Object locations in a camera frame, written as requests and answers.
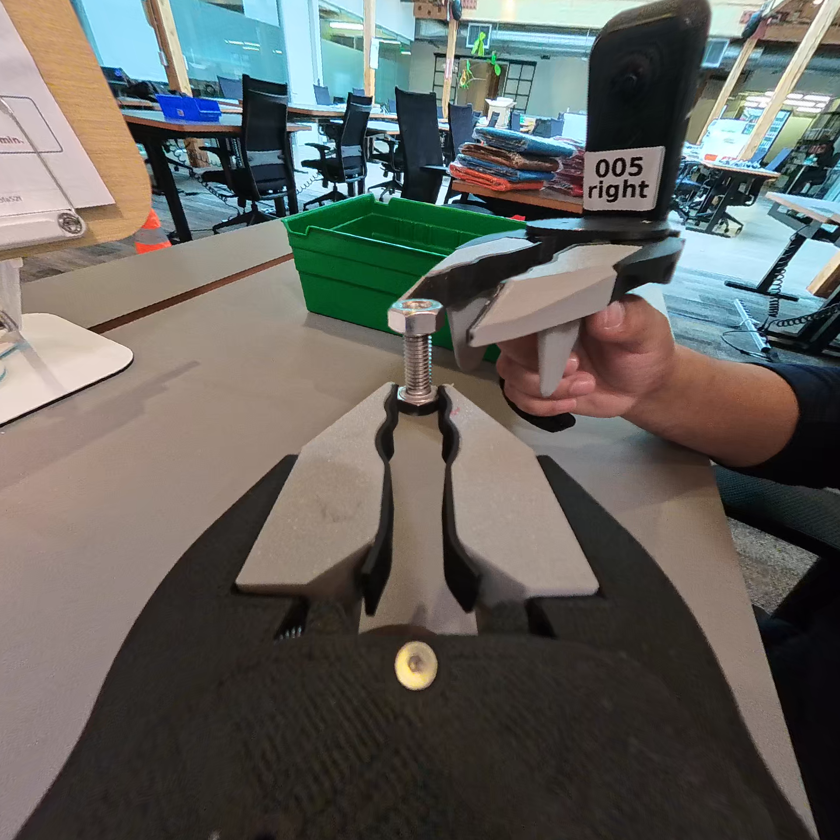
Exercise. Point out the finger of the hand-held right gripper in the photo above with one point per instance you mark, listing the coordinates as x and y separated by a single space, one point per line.
558 289
459 259

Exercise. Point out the printed instruction sheet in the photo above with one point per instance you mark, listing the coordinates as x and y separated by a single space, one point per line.
26 79

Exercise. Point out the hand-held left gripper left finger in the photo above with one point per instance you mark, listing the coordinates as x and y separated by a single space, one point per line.
321 518

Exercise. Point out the person's dark clothing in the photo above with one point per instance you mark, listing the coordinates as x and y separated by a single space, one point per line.
807 689

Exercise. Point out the silver hex bolt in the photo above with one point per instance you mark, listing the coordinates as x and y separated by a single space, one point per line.
417 361

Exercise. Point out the black office chair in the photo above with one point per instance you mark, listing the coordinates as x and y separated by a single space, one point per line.
262 131
417 131
351 138

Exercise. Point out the person's right forearm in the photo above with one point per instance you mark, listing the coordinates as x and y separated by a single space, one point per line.
754 420

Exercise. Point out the green plastic bin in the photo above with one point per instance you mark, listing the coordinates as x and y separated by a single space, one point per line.
341 262

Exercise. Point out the small blue bin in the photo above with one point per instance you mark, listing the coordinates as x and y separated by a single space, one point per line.
187 108

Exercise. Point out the person's right hand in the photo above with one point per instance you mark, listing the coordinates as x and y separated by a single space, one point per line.
630 367

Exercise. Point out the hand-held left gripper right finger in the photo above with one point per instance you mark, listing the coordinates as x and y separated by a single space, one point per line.
518 518

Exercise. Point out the wooden instruction board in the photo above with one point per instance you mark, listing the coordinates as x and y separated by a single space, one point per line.
85 98

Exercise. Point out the dark grey office chair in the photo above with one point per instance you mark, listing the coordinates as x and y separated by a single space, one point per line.
781 505

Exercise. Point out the orange traffic cone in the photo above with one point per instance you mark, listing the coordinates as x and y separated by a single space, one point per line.
152 236

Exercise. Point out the stack of folded cloths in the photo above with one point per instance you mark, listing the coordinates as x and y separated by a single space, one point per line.
512 164

